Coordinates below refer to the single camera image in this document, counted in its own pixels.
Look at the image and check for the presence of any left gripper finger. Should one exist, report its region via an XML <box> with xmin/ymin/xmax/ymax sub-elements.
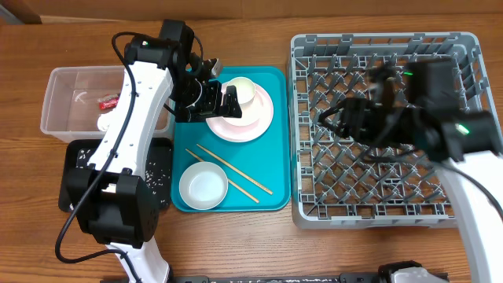
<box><xmin>222</xmin><ymin>85</ymin><xmax>242</xmax><ymax>118</ymax></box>
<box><xmin>202</xmin><ymin>80</ymin><xmax>222</xmax><ymax>118</ymax></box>

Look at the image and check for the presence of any white cup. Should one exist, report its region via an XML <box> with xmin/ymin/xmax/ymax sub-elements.
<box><xmin>227</xmin><ymin>76</ymin><xmax>255</xmax><ymax>105</ymax></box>

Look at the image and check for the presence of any red foil wrapper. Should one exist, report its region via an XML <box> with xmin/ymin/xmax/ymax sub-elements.
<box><xmin>98</xmin><ymin>94</ymin><xmax>119</xmax><ymax>110</ymax></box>

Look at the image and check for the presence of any white bowl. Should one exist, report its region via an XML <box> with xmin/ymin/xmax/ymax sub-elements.
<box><xmin>179</xmin><ymin>162</ymin><xmax>228</xmax><ymax>211</ymax></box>

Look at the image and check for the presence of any white napkin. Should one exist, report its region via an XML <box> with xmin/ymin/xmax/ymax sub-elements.
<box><xmin>97</xmin><ymin>116</ymin><xmax>111</xmax><ymax>132</ymax></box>

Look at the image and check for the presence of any white rice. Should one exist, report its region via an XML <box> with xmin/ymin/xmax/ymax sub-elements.
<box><xmin>76</xmin><ymin>145</ymin><xmax>172</xmax><ymax>205</ymax></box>

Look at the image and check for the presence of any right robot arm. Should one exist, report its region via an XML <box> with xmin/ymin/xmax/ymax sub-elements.
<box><xmin>318</xmin><ymin>58</ymin><xmax>502</xmax><ymax>282</ymax></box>

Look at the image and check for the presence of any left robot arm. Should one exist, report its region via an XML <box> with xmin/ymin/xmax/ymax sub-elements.
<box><xmin>63</xmin><ymin>20</ymin><xmax>242</xmax><ymax>282</ymax></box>

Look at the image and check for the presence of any grey dishwasher rack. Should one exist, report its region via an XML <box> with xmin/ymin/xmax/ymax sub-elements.
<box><xmin>288</xmin><ymin>31</ymin><xmax>496</xmax><ymax>229</ymax></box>

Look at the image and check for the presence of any large white plate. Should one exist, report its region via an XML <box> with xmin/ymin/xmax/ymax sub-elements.
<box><xmin>207</xmin><ymin>83</ymin><xmax>274</xmax><ymax>142</ymax></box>

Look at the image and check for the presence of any upper wooden chopstick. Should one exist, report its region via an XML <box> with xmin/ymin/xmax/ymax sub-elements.
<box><xmin>196</xmin><ymin>143</ymin><xmax>273</xmax><ymax>195</ymax></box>

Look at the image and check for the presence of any teal serving tray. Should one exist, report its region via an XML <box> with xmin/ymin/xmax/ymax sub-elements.
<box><xmin>171</xmin><ymin>66</ymin><xmax>291</xmax><ymax>212</ymax></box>

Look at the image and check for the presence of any black plastic tray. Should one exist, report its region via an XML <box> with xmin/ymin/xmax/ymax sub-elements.
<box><xmin>58</xmin><ymin>138</ymin><xmax>174</xmax><ymax>212</ymax></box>

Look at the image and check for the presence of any clear plastic bin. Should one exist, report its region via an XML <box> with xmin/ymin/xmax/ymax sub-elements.
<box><xmin>40</xmin><ymin>65</ymin><xmax>174</xmax><ymax>143</ymax></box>

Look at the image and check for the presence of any cardboard backdrop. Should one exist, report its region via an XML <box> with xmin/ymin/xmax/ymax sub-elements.
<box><xmin>1</xmin><ymin>0</ymin><xmax>502</xmax><ymax>24</ymax></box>

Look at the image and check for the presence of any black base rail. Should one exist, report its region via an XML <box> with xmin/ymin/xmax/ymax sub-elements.
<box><xmin>169</xmin><ymin>273</ymin><xmax>378</xmax><ymax>283</ymax></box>

